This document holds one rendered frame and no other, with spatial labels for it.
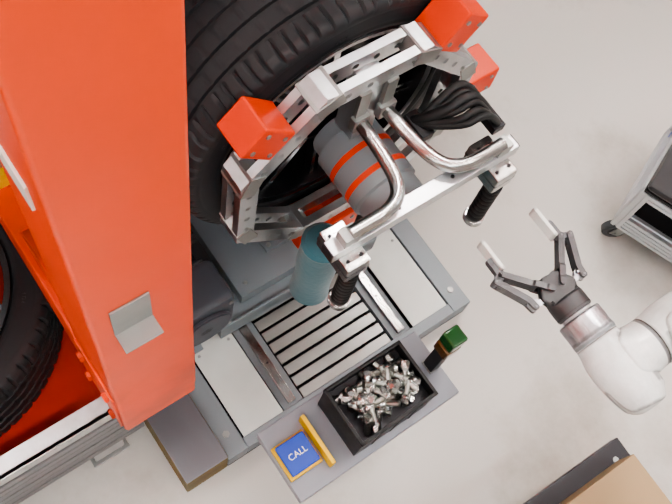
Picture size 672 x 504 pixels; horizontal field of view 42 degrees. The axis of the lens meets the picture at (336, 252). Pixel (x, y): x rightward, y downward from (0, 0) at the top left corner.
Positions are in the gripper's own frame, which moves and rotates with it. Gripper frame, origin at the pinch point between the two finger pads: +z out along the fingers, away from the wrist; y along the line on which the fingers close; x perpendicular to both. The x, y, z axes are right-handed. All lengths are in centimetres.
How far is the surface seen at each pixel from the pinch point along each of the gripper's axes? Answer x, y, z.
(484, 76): 5.2, 14.6, 28.6
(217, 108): 23, -42, 39
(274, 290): -68, -27, 33
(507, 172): 12.0, 0.3, 7.2
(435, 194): 15.1, -15.8, 9.7
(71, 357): -56, -80, 41
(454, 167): 17.9, -11.1, 11.4
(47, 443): -43, -93, 23
